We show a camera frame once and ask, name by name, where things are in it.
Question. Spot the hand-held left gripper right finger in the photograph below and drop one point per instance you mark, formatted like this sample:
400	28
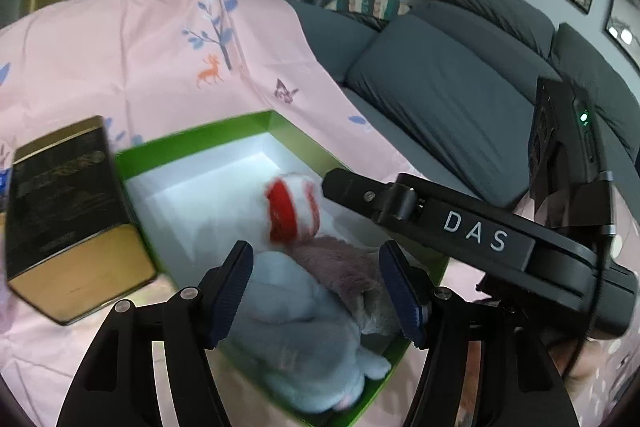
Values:
400	297

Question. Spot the blue-grey plush toy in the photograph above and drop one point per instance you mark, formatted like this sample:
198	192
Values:
290	317

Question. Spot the narrow framed painting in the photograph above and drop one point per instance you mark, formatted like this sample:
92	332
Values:
625	32

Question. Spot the white and red plush toy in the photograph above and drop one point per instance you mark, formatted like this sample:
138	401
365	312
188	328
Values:
295	207

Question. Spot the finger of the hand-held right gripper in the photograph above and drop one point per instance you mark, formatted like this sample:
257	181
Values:
350	189

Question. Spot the pink printed cloth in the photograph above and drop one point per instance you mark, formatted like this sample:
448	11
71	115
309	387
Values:
150	57

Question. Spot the grey-green plush toy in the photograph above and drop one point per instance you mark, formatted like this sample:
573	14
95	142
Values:
372	314

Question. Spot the green cardboard box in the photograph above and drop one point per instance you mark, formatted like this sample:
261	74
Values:
200	187

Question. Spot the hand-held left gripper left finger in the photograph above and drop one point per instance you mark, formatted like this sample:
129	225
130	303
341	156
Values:
232	292

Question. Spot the small blue and orange box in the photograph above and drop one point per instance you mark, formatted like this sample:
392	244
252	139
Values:
4	187

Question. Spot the striped cushion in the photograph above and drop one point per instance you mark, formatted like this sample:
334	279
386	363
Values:
370	4

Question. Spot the grey sofa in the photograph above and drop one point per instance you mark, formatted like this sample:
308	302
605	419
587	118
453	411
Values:
450	82

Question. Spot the black and gold tin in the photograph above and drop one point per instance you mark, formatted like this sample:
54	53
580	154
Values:
70	207

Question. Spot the mauve plush toy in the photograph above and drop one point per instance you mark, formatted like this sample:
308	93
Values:
340	262

